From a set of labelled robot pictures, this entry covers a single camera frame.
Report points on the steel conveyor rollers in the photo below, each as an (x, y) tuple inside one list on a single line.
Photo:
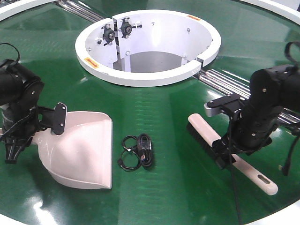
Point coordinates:
[(229, 83)]

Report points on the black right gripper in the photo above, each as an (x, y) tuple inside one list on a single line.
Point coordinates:
[(236, 141)]

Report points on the pink hand brush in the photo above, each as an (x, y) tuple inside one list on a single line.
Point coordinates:
[(199, 128)]

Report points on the orange warning sticker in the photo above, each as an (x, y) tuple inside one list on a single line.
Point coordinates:
[(93, 63)]

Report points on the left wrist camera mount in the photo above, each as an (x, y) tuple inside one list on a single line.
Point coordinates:
[(58, 119)]

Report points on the pink plastic dustpan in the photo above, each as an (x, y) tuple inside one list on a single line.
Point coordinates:
[(81, 157)]

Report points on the right black bearing block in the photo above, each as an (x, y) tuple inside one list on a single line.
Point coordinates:
[(126, 28)]

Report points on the black bearing block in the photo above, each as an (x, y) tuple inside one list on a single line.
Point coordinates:
[(108, 35), (126, 28)]

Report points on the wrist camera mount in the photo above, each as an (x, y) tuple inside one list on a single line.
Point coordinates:
[(230, 105), (58, 119)]

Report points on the white outer conveyor rim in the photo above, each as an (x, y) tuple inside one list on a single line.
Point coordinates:
[(225, 15)]

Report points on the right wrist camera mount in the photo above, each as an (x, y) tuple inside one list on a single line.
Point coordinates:
[(230, 105)]

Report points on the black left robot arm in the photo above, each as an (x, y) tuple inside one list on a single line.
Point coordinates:
[(18, 85)]

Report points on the steel rollers far left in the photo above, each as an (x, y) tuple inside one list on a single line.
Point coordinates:
[(80, 10)]

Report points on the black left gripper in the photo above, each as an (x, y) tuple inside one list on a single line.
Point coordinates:
[(20, 123)]

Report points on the left black bearing block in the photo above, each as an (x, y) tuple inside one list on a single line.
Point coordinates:
[(108, 35)]

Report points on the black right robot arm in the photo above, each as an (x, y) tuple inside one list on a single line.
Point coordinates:
[(253, 120)]

